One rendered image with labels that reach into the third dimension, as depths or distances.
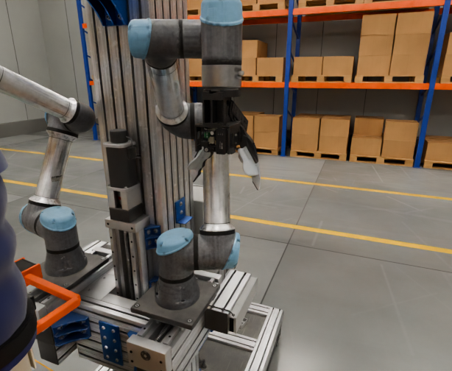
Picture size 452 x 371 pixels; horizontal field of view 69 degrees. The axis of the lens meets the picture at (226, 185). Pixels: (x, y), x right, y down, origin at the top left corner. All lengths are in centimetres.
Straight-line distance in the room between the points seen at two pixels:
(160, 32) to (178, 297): 76
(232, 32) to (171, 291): 79
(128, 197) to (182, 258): 30
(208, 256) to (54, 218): 59
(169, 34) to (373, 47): 683
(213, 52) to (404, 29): 694
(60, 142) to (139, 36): 81
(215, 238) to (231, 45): 61
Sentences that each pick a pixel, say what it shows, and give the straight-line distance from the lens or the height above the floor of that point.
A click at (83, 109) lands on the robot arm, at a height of 163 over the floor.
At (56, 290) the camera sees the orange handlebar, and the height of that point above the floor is 119.
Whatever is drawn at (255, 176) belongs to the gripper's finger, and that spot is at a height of 155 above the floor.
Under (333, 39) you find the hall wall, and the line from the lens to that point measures 878.
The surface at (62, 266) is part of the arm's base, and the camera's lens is 140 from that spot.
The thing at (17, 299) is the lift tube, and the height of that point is 137.
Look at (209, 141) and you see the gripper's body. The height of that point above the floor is 163.
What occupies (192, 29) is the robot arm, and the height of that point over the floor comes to 183.
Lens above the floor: 175
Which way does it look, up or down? 18 degrees down
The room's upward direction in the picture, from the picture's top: straight up
